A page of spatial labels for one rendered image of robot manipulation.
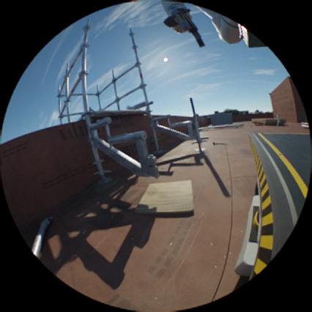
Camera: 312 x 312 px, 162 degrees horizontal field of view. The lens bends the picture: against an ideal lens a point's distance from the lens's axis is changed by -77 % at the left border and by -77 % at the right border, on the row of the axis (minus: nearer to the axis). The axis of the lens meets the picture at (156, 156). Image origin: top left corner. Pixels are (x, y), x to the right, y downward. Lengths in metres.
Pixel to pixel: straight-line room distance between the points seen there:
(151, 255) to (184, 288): 0.17
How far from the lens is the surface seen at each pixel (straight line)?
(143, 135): 0.61
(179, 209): 0.56
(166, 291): 0.40
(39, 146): 1.17
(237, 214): 0.56
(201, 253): 0.43
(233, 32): 0.78
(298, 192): 0.16
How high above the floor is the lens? 0.40
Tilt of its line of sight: 13 degrees down
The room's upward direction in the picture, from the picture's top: 12 degrees counter-clockwise
